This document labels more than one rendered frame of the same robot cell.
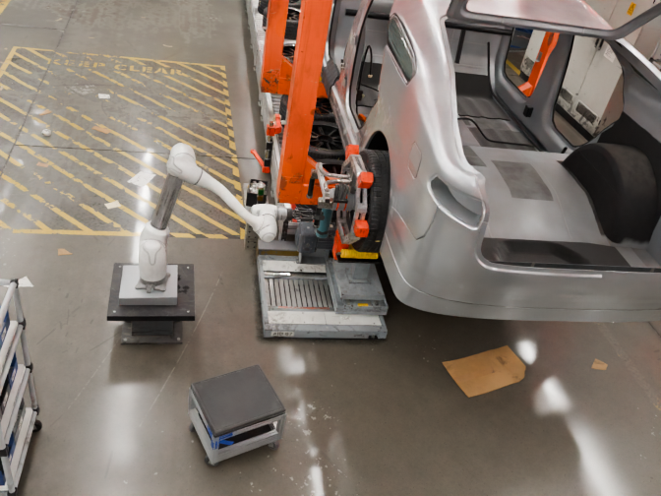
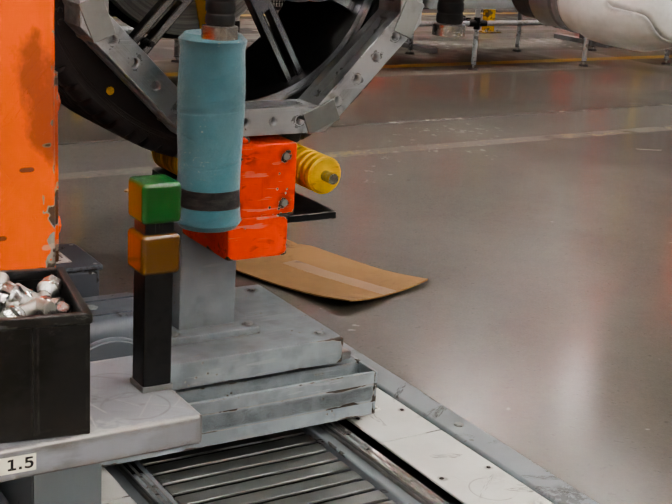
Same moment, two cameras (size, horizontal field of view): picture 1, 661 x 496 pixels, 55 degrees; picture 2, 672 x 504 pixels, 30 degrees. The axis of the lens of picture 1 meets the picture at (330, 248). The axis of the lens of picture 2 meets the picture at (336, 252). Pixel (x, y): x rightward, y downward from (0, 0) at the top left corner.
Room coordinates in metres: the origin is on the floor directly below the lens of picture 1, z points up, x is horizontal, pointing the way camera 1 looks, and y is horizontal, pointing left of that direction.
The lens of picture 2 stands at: (3.87, 1.70, 0.94)
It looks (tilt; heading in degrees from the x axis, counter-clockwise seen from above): 16 degrees down; 253
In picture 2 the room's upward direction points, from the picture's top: 3 degrees clockwise
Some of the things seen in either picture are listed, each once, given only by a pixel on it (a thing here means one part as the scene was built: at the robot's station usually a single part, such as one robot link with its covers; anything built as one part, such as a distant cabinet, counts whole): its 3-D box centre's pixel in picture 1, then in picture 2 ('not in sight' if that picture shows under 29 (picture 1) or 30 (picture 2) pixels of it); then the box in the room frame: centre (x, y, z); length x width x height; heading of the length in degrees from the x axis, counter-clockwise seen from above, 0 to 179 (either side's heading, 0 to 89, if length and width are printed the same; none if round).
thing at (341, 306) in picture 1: (355, 286); (192, 376); (3.52, -0.23, 0.13); 0.50 x 0.36 x 0.10; 16
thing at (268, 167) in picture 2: (346, 246); (235, 189); (3.49, -0.10, 0.48); 0.16 x 0.12 x 0.17; 106
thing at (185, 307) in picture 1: (152, 306); not in sight; (2.89, 1.02, 0.15); 0.50 x 0.50 x 0.30; 17
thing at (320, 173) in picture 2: (359, 254); (286, 158); (3.39, -0.19, 0.51); 0.29 x 0.06 x 0.06; 106
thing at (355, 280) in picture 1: (360, 265); (195, 268); (3.52, -0.23, 0.32); 0.40 x 0.30 x 0.28; 16
